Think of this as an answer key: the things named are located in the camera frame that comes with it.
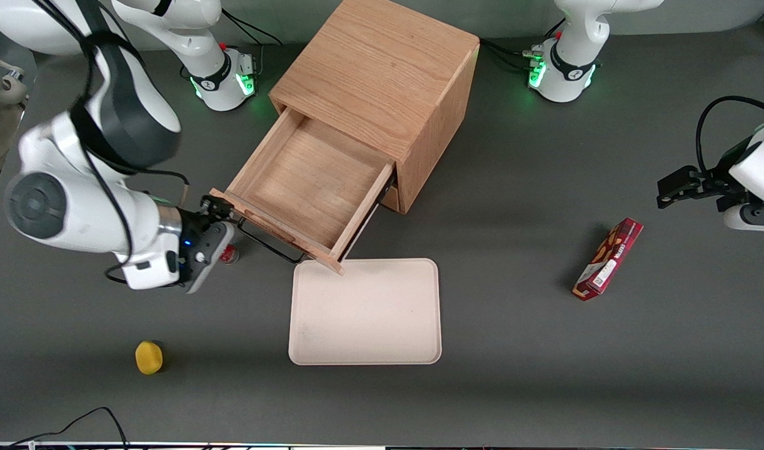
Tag black left arm base cables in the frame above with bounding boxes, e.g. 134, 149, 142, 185
481, 19, 567, 73

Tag beige rectangular plastic tray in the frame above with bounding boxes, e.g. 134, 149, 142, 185
288, 258, 443, 366

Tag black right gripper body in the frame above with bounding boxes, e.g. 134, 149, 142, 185
178, 208, 231, 283

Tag wooden drawer with black handle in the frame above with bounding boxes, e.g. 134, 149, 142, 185
208, 106, 397, 276
379, 178, 400, 213

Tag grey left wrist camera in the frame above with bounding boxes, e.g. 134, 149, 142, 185
723, 203, 764, 233

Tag beige curved fixture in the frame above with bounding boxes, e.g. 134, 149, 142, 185
0, 49, 30, 108

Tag black looped left gripper cable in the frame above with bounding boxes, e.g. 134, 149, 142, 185
696, 95, 764, 177

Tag red tartan cookie box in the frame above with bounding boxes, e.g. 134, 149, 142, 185
572, 217, 644, 302

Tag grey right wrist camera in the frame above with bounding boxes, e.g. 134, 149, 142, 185
183, 223, 236, 295

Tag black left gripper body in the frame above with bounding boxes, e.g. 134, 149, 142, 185
695, 137, 761, 201

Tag black arm base cables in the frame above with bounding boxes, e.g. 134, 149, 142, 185
219, 11, 284, 80
481, 19, 567, 73

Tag black right arm base cables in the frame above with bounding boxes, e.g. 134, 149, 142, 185
219, 11, 284, 80

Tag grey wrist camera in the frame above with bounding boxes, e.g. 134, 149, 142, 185
183, 223, 236, 295
723, 203, 764, 233

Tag yellow lemon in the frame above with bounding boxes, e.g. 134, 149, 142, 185
135, 340, 164, 376

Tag wooden oak drawer cabinet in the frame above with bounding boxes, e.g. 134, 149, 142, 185
268, 0, 481, 216

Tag black cable on table edge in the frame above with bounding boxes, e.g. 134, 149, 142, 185
0, 407, 130, 450

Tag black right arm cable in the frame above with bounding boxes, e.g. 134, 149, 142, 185
35, 0, 192, 286

